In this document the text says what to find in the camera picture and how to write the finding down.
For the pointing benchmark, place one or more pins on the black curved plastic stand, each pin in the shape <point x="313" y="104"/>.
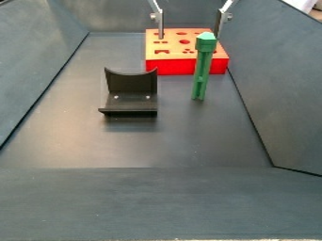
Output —
<point x="132" y="94"/>

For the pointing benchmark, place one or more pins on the red shape sorting board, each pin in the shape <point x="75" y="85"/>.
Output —
<point x="171" y="55"/>

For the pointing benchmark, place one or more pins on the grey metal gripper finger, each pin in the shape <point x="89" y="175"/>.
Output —
<point x="156" y="15"/>
<point x="222" y="16"/>

